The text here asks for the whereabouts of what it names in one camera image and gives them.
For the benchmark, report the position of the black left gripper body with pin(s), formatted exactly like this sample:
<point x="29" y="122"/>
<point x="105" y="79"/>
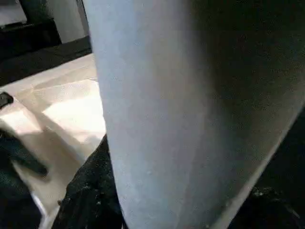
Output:
<point x="16" y="205"/>

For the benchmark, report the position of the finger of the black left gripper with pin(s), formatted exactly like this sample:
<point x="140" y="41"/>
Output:
<point x="5" y="100"/>
<point x="21" y="155"/>

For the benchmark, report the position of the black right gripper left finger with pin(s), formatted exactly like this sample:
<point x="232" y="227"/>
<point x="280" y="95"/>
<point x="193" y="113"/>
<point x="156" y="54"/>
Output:
<point x="88" y="200"/>

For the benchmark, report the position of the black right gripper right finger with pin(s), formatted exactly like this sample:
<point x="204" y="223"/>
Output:
<point x="271" y="214"/>

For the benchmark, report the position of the white plastic table top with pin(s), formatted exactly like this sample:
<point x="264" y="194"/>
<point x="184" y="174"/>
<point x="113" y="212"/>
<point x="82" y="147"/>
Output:
<point x="62" y="109"/>

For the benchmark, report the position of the white plastic table leg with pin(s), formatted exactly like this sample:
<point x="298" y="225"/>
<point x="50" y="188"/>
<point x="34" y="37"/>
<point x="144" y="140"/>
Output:
<point x="167" y="95"/>

